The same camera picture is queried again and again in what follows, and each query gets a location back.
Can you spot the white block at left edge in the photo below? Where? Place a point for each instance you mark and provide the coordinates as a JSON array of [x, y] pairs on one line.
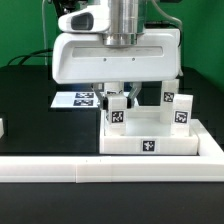
[[1, 128]]

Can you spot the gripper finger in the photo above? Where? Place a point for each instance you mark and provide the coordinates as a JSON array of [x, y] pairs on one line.
[[99, 96], [135, 89]]

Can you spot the white marker plate with tags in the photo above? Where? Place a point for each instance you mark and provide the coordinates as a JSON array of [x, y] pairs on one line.
[[80, 99]]

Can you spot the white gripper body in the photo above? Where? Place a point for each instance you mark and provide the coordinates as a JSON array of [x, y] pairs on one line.
[[83, 58]]

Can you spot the white L-shaped obstacle fence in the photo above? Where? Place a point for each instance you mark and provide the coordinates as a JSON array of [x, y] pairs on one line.
[[207, 166]]

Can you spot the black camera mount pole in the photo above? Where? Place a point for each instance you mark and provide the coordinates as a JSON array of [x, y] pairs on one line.
[[63, 7]]

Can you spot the white square table top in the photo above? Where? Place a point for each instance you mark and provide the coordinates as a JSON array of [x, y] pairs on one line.
[[145, 134]]

